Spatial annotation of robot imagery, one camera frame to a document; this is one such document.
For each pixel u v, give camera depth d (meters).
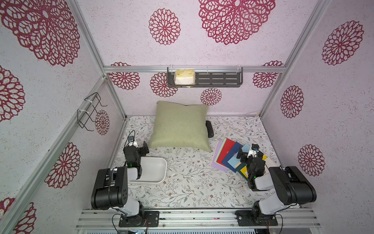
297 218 0.77
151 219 0.73
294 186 0.44
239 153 0.84
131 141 0.78
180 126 0.95
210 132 1.05
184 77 0.90
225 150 1.00
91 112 0.79
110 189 0.45
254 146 0.77
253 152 0.77
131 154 0.70
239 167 0.91
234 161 0.94
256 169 0.69
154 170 0.94
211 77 0.94
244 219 0.73
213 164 0.94
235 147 0.99
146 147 0.86
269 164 0.94
